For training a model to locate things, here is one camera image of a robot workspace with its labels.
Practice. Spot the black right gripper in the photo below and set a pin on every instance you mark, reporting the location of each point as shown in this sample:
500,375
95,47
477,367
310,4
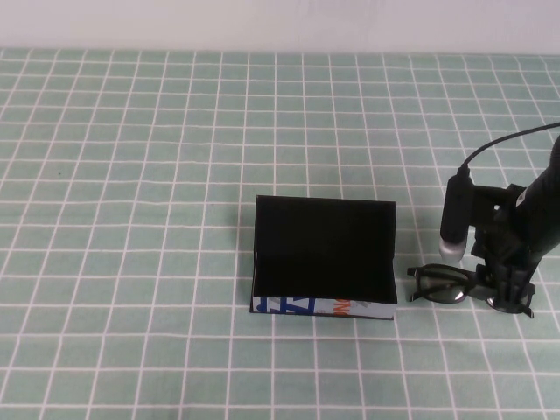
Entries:
507,249

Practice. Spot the black framed glasses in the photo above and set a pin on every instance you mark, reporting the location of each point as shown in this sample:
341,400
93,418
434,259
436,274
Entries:
437,271

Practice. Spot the black glasses case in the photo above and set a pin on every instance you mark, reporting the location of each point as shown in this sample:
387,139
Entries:
324,245

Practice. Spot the green white checked tablecloth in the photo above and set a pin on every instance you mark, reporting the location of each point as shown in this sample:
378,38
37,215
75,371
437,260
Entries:
131,131

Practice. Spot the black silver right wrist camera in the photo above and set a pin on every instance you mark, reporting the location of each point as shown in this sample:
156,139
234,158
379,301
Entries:
455,210

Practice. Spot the black right camera mount bracket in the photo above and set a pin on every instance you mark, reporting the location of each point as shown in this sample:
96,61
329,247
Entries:
485,197

